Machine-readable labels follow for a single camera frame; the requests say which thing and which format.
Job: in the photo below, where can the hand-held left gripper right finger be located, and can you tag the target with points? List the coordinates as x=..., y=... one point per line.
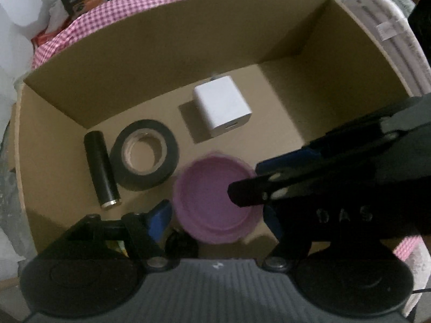
x=272, y=222

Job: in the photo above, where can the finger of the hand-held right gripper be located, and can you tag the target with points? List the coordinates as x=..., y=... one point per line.
x=249, y=190
x=289, y=159

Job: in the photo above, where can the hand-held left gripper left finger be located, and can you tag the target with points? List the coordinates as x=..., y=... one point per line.
x=161, y=218

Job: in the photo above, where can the purple plastic lid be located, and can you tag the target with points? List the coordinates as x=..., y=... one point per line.
x=208, y=202

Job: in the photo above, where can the black tape roll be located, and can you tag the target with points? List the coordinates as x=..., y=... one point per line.
x=121, y=171

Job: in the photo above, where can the black tube with gold end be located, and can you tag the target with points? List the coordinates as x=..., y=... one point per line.
x=101, y=171

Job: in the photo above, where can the white charger plug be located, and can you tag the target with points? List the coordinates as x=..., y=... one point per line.
x=222, y=104

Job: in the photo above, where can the brown cardboard box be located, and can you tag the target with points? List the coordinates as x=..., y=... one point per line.
x=134, y=74

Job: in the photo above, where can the black oval case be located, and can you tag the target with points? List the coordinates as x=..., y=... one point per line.
x=180, y=244

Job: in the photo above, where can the white plush cover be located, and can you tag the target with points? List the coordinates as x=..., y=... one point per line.
x=417, y=276

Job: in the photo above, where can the pink checkered tablecloth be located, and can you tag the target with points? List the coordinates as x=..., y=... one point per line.
x=134, y=0

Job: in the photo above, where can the white curtain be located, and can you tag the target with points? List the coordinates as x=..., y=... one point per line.
x=16, y=6

